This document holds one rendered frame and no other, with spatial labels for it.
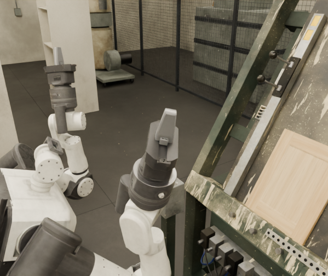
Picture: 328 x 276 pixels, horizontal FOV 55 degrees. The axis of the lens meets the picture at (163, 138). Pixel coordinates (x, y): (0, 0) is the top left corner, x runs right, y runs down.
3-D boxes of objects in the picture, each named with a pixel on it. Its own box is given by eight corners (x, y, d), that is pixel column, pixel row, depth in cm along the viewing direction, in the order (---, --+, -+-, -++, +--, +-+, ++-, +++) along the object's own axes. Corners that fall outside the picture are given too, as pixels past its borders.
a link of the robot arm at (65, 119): (84, 97, 116) (87, 127, 118) (56, 99, 117) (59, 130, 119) (74, 99, 105) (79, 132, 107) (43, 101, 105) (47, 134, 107)
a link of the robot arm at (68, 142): (75, 109, 114) (83, 140, 121) (51, 110, 115) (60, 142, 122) (70, 117, 109) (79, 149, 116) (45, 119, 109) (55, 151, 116)
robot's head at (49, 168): (30, 188, 79) (39, 156, 77) (28, 171, 87) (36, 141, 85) (57, 191, 82) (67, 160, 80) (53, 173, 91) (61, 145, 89)
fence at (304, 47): (228, 192, 162) (223, 191, 159) (317, 17, 150) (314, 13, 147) (235, 197, 158) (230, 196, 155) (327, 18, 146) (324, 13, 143)
